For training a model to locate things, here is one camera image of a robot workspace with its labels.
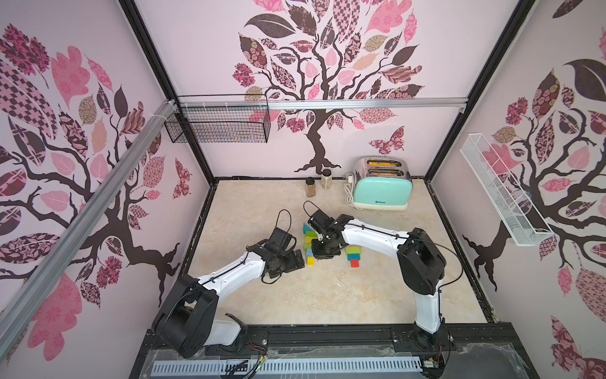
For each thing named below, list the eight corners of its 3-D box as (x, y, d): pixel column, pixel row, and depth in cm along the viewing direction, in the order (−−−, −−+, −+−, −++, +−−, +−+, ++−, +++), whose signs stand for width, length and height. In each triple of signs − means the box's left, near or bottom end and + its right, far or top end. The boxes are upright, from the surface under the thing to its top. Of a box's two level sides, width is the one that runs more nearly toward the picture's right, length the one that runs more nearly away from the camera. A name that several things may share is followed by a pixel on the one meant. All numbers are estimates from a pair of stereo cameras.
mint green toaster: (353, 212, 110) (359, 185, 95) (348, 182, 123) (353, 154, 109) (403, 212, 110) (417, 185, 95) (393, 181, 123) (404, 154, 109)
